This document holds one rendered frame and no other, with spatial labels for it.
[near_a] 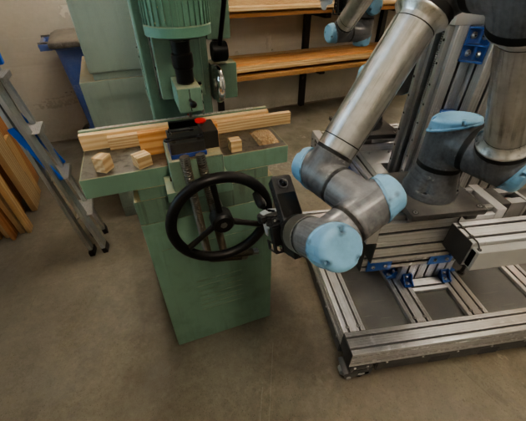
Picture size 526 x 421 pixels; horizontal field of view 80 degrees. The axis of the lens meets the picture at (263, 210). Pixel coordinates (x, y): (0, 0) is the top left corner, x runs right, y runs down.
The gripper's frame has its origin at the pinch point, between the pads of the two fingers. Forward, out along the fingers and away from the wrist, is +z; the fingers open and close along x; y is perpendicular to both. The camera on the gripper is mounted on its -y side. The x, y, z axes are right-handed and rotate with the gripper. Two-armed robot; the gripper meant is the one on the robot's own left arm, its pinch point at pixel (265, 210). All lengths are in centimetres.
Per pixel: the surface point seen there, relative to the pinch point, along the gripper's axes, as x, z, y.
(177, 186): -19.5, 10.8, -9.7
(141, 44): -20, 36, -54
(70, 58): -66, 185, -104
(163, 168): -22.0, 18.6, -15.2
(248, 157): 3.2, 19.3, -14.0
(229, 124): 1.7, 30.3, -26.0
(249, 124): 8.7, 31.0, -24.8
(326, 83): 188, 281, -88
